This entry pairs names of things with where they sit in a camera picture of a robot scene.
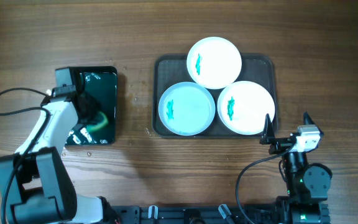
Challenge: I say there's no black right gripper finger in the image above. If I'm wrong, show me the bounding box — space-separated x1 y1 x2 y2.
303 111 324 134
262 113 275 139

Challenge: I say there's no green yellow sponge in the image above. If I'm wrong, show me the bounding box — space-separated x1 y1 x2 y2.
86 111 109 133

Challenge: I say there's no white plate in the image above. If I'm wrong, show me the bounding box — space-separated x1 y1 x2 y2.
186 37 242 90
217 81 275 136

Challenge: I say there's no pale blue plate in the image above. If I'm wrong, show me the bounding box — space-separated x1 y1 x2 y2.
157 82 216 136

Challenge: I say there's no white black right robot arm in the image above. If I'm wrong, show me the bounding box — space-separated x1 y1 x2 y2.
260 113 333 224

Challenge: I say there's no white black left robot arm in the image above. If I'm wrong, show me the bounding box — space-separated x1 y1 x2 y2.
0 66 120 223

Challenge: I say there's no dark grey serving tray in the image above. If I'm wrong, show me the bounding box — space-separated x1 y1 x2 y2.
152 53 279 139

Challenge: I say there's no black water basin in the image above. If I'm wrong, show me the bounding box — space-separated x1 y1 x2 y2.
65 66 117 146

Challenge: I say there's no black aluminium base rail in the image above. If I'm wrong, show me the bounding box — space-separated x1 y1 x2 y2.
112 203 331 224

